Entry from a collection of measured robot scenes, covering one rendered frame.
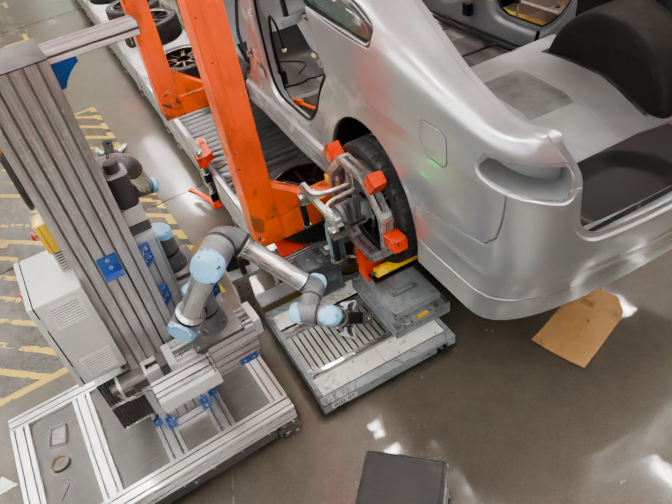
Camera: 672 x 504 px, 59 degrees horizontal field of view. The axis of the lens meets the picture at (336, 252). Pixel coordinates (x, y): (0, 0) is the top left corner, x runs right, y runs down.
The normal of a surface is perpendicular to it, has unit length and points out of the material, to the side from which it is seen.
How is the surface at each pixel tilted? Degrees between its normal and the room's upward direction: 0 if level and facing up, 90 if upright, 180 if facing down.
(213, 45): 90
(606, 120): 21
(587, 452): 0
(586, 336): 1
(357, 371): 0
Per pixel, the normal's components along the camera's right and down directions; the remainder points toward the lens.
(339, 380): -0.15, -0.74
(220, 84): 0.47, 0.53
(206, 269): -0.18, 0.58
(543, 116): 0.04, -0.49
